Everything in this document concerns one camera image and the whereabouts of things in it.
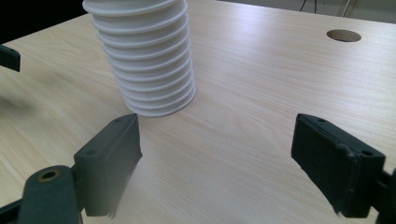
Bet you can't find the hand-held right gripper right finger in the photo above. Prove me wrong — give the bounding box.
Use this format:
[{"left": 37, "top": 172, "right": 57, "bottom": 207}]
[{"left": 290, "top": 113, "right": 387, "bottom": 218}]

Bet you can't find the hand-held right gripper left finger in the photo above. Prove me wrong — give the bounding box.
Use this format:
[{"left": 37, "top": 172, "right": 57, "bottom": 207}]
[{"left": 73, "top": 113, "right": 144, "bottom": 218}]

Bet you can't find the stack of white paper cups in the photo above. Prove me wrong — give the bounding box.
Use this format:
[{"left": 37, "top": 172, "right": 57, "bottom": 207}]
[{"left": 81, "top": 0, "right": 197, "bottom": 119}]

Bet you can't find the black wall cable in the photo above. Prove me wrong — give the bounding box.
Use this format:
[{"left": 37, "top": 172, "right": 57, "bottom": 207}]
[{"left": 299, "top": 0, "right": 318, "bottom": 14}]

